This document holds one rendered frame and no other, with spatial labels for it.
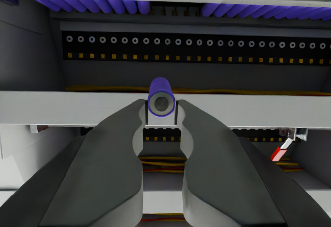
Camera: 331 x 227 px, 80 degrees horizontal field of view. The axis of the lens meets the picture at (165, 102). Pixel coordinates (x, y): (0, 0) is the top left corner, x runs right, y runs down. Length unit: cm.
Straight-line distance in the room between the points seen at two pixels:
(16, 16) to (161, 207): 39
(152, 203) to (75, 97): 24
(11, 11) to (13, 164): 22
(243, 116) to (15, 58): 34
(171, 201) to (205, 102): 21
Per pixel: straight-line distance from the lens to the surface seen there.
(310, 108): 35
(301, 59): 49
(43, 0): 36
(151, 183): 48
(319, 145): 62
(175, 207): 42
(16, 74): 38
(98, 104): 28
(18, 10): 40
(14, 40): 38
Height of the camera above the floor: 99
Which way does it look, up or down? 29 degrees up
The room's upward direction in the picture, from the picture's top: 178 degrees counter-clockwise
